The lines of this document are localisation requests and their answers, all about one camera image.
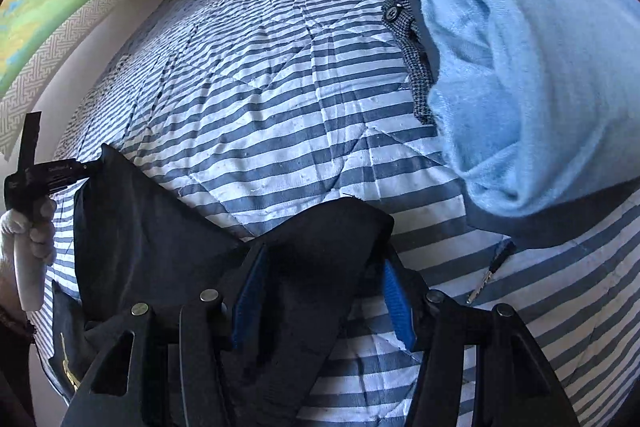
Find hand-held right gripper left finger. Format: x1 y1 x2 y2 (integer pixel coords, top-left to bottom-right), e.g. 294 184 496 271
62 243 273 427

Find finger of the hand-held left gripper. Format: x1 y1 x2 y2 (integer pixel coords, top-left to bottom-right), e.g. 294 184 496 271
74 160 104 181

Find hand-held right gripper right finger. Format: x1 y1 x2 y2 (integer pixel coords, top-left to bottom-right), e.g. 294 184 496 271
382 258 581 427

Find black pants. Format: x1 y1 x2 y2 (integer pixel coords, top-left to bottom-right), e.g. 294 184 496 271
47 143 426 427

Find person's left forearm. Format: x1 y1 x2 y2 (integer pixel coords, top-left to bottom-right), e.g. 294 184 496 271
0 257 40 427

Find light blue pants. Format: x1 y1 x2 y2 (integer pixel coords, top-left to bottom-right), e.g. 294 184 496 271
372 0 640 249

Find person's left hand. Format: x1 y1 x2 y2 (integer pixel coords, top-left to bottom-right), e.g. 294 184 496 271
0 198 58 268

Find blue white striped blanket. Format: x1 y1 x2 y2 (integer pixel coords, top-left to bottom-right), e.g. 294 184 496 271
25 0 640 427

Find checked tweed garment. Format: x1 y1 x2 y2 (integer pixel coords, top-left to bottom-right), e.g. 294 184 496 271
382 0 440 126

